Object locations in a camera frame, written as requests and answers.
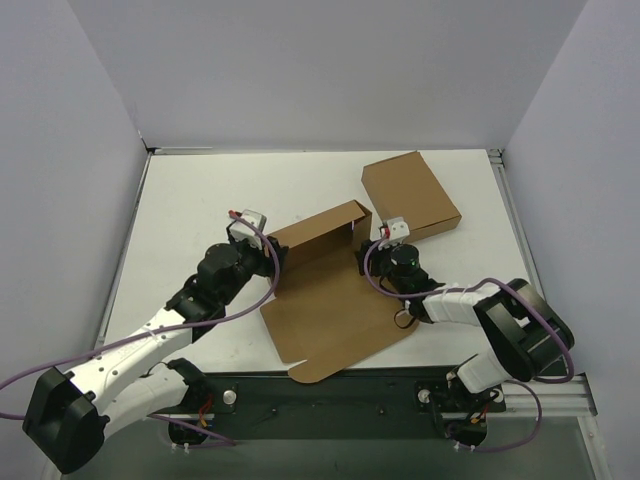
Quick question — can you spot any purple cable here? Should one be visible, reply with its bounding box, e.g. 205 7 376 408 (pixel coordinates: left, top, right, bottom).
363 237 576 384
0 212 280 421

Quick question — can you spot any folded closed cardboard box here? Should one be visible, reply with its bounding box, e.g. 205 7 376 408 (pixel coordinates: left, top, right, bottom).
361 151 462 242

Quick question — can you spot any aluminium frame rail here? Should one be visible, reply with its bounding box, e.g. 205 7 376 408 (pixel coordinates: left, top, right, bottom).
487 149 597 417

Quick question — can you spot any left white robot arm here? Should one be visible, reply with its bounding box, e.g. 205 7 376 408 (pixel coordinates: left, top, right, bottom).
22 236 288 474

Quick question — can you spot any cardboard box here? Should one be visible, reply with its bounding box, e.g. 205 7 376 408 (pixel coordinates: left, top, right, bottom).
260 200 417 384
361 151 462 242

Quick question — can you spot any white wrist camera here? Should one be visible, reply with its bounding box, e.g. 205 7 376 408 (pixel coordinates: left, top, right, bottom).
227 209 267 249
379 217 411 249

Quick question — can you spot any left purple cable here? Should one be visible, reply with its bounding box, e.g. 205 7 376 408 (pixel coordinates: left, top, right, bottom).
0 212 280 421

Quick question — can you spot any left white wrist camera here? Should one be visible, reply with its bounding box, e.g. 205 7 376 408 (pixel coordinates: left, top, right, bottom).
227 209 267 249

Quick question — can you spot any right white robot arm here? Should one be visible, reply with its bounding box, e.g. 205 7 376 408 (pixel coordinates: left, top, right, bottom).
355 239 575 407

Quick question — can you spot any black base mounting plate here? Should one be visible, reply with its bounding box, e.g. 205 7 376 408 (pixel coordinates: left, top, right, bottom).
161 367 506 442

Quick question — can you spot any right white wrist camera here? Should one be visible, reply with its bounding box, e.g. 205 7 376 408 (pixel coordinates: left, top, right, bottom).
379 217 411 249

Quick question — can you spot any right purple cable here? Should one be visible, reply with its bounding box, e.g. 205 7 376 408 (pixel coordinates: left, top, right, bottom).
363 237 576 384

